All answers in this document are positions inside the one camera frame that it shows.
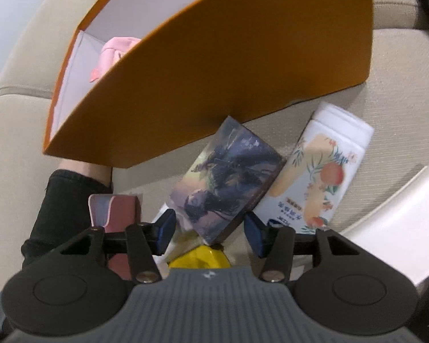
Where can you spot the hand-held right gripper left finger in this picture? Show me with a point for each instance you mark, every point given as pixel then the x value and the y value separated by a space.
pixel 166 230

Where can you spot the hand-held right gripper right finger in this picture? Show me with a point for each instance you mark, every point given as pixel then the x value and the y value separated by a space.
pixel 255 235

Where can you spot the illustrated dark card box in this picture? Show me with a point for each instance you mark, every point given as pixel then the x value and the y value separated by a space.
pixel 225 185

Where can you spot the orange storage box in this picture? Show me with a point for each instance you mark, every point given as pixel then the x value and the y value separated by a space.
pixel 236 60

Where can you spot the yellow plastic object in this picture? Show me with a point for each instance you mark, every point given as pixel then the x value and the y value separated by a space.
pixel 200 257

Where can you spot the white peach print bottle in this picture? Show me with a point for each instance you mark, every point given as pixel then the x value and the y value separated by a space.
pixel 318 175

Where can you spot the white curved plastic object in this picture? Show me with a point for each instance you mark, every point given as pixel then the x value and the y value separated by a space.
pixel 396 221

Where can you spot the beige sofa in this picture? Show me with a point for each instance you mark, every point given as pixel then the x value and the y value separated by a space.
pixel 21 143

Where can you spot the pink cloth item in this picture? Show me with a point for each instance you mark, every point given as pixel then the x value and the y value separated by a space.
pixel 112 57

